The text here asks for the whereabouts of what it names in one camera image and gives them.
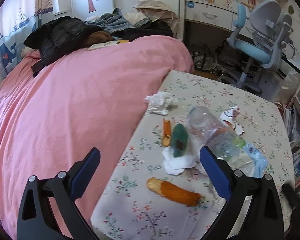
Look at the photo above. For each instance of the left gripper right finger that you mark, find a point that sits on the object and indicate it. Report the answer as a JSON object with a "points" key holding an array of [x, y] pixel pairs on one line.
{"points": [[264, 218]]}

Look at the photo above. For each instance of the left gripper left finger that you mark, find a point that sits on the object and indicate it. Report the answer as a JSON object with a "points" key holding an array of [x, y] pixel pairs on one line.
{"points": [[36, 219]]}

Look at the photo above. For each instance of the large orange peel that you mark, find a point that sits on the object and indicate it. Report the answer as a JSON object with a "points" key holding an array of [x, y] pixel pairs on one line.
{"points": [[172, 192]]}

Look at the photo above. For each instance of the clear plastic bottle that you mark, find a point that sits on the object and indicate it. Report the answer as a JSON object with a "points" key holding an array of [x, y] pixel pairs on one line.
{"points": [[206, 129]]}

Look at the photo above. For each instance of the red orange paper flyer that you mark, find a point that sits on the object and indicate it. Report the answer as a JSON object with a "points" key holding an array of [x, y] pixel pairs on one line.
{"points": [[229, 117]]}

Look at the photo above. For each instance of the blue white snack wrapper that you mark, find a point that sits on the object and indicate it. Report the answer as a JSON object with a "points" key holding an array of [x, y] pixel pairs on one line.
{"points": [[246, 158]]}

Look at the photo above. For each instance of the pink duvet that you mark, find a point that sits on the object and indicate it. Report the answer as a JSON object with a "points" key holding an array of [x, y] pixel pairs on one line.
{"points": [[89, 98]]}

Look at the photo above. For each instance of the flat white tissue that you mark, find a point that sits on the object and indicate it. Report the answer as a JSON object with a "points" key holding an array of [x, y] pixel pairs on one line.
{"points": [[176, 166]]}

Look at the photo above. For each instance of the floral bed sheet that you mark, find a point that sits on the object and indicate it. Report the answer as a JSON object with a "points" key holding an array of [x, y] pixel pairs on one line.
{"points": [[127, 209]]}

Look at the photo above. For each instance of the green fuzzy peel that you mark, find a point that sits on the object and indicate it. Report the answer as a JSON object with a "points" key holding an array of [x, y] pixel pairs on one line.
{"points": [[179, 140]]}

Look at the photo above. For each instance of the small orange peel strip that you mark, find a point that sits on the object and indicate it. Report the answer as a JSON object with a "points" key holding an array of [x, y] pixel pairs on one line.
{"points": [[166, 137]]}

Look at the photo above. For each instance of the crumpled white tissue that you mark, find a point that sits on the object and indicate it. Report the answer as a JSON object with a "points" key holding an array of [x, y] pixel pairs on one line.
{"points": [[160, 103]]}

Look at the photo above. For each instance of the blue grey desk chair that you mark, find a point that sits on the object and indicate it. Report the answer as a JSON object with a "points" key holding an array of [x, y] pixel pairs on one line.
{"points": [[271, 34]]}

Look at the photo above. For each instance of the black puffer jacket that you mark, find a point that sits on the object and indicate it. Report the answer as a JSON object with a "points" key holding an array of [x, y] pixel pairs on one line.
{"points": [[57, 38]]}

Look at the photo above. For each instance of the yellow white book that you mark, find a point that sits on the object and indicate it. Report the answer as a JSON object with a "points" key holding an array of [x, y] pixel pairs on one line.
{"points": [[107, 44]]}

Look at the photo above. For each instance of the brown plush toy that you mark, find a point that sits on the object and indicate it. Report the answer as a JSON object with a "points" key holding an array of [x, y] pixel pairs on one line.
{"points": [[96, 38]]}

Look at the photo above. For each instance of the white desk with drawers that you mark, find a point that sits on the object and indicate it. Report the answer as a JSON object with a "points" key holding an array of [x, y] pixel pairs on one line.
{"points": [[225, 7]]}

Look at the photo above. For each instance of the patterned window curtain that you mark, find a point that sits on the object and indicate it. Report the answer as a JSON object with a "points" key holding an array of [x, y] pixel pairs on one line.
{"points": [[19, 18]]}

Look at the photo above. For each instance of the pile of clothes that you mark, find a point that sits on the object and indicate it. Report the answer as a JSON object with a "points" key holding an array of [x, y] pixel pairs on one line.
{"points": [[152, 17]]}

